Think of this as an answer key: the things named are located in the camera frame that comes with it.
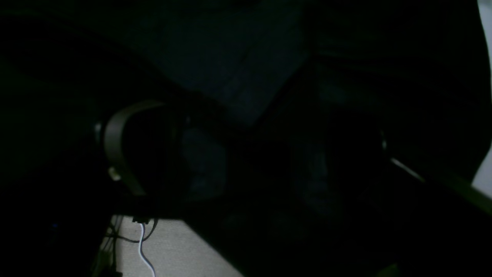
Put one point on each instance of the black T-shirt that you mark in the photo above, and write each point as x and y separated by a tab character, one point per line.
284	100

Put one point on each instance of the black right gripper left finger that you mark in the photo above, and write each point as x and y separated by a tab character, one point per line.
142	144

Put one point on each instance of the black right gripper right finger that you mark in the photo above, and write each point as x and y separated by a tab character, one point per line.
442	157

